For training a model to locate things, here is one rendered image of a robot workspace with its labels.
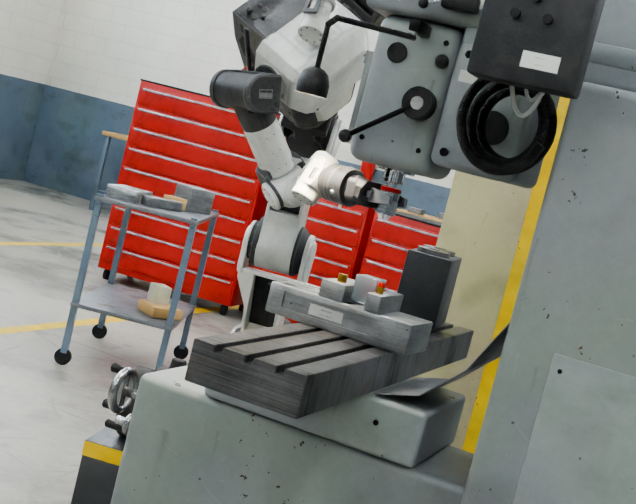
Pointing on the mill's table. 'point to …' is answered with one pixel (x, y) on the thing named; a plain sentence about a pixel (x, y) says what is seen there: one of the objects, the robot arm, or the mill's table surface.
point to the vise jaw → (331, 288)
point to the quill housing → (378, 77)
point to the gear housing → (427, 12)
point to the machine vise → (352, 316)
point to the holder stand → (428, 282)
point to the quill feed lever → (421, 102)
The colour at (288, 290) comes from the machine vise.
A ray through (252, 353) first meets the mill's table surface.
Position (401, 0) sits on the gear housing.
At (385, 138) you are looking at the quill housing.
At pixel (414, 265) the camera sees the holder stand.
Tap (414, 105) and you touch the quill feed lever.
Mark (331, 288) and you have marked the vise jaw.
